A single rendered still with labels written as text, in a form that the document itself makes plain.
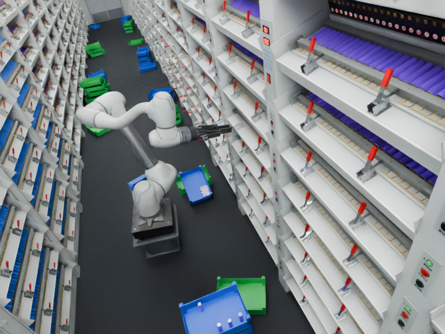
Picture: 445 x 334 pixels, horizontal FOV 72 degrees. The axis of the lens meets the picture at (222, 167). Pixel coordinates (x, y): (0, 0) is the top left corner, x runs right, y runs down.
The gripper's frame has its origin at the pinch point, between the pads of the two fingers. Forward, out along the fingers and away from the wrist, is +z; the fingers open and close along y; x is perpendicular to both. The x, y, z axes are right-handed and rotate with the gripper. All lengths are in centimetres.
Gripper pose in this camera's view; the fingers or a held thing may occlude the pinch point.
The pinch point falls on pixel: (224, 128)
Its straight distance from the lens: 171.8
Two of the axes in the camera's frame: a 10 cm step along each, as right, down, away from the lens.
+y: 3.3, 5.5, -7.7
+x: 0.2, -8.1, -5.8
